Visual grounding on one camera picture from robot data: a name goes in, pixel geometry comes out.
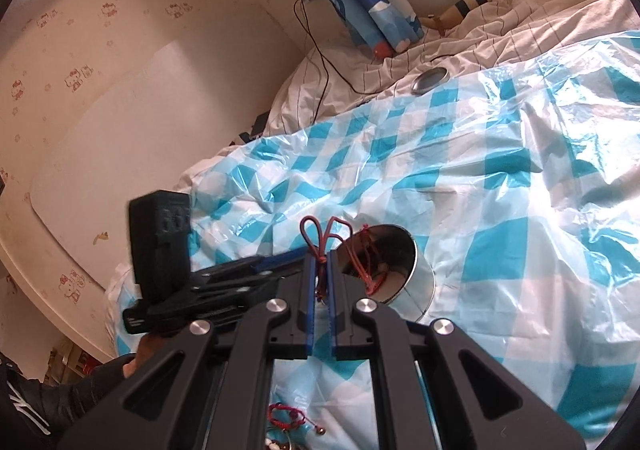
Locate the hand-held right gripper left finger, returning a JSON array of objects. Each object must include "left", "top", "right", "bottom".
[{"left": 57, "top": 252, "right": 321, "bottom": 450}]

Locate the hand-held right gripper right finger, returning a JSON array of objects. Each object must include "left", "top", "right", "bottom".
[{"left": 327, "top": 250, "right": 586, "bottom": 450}]

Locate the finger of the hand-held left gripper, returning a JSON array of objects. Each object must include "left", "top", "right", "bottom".
[
  {"left": 191, "top": 251, "right": 307, "bottom": 287},
  {"left": 189, "top": 277, "right": 283, "bottom": 318}
]

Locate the red cord bracelet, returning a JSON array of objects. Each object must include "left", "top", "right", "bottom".
[{"left": 299, "top": 215, "right": 397, "bottom": 297}]

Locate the round metal tin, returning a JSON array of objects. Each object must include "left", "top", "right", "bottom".
[{"left": 334, "top": 224, "right": 437, "bottom": 323}]

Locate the person's left forearm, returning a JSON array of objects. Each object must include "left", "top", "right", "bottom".
[{"left": 0, "top": 350, "right": 137, "bottom": 438}]

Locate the person's left hand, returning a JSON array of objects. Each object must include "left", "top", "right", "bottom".
[{"left": 122, "top": 332, "right": 173, "bottom": 380}]

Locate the dark cloth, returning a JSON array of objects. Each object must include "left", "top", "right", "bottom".
[{"left": 231, "top": 111, "right": 272, "bottom": 147}]

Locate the blue checkered plastic sheet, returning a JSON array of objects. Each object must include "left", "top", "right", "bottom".
[{"left": 104, "top": 29, "right": 640, "bottom": 450}]

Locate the round metal lid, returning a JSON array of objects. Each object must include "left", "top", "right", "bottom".
[{"left": 411, "top": 66, "right": 449, "bottom": 95}]

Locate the white striped duvet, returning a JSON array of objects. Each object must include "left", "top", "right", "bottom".
[{"left": 260, "top": 0, "right": 640, "bottom": 137}]

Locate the striped tan cloth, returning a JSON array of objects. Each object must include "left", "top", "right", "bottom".
[{"left": 416, "top": 0, "right": 542, "bottom": 37}]

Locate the red braided bracelet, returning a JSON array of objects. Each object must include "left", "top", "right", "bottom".
[{"left": 266, "top": 402, "right": 327, "bottom": 434}]

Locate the pale bead bracelet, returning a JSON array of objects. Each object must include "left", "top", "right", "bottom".
[{"left": 261, "top": 434, "right": 297, "bottom": 450}]

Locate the black cable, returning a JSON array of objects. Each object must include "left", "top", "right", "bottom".
[{"left": 293, "top": 0, "right": 463, "bottom": 125}]

